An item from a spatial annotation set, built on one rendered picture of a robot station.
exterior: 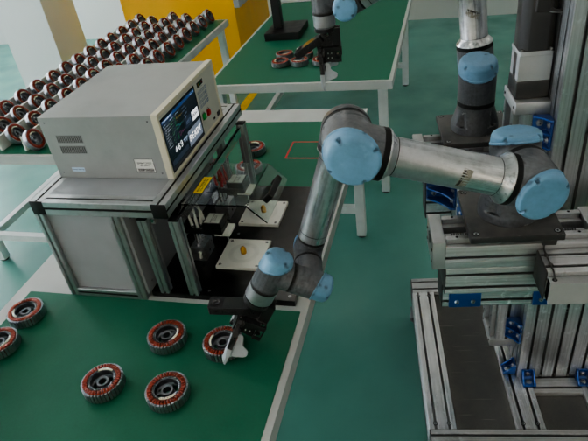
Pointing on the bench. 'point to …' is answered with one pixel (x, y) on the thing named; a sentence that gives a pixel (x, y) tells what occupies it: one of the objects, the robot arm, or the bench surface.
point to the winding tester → (128, 120)
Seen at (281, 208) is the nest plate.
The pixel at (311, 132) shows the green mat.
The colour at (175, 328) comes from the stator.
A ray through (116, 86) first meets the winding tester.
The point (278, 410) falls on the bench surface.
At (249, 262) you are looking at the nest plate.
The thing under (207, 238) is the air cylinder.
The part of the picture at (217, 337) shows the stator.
